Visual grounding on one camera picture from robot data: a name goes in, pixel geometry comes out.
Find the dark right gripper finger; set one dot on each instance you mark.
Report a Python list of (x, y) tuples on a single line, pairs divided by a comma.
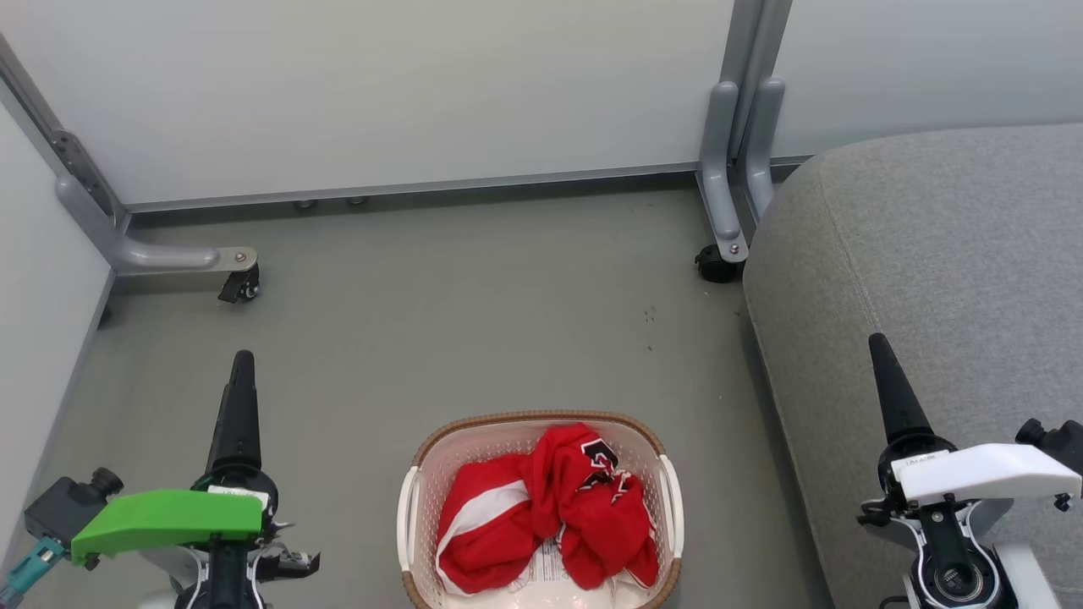
[(898, 397)]

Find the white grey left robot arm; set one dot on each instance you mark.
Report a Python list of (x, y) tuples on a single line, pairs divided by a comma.
[(182, 584)]

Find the grey fabric sofa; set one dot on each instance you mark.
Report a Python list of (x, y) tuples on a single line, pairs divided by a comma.
[(948, 254)]

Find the grey partition bottom rail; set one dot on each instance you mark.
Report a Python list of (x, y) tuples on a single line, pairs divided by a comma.
[(406, 188)]

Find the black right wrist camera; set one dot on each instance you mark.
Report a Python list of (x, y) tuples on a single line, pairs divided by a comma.
[(1058, 440)]

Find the grey partition leg long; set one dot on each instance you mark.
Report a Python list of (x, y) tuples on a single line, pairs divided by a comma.
[(144, 254)]

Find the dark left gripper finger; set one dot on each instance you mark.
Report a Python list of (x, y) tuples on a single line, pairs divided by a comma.
[(239, 423)]

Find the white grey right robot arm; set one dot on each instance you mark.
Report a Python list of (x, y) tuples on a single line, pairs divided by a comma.
[(956, 584)]

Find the red shorts with white stripes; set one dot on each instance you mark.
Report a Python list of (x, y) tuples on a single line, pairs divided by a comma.
[(482, 524)]

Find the black caster wheel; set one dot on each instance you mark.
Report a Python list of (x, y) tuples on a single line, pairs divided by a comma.
[(715, 264), (241, 288)]

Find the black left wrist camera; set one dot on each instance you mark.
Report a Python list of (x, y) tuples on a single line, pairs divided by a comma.
[(63, 507)]

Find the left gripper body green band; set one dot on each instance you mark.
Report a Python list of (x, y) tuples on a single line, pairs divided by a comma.
[(169, 518)]

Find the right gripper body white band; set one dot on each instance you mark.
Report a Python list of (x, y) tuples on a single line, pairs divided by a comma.
[(981, 474)]

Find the white laundry basket brown rim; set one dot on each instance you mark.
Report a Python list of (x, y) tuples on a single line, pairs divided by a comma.
[(440, 482)]

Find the red jersey with black print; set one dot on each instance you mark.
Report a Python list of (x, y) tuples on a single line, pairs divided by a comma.
[(601, 507)]

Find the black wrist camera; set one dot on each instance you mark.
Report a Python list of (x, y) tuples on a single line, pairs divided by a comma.
[(63, 507), (1058, 440)]

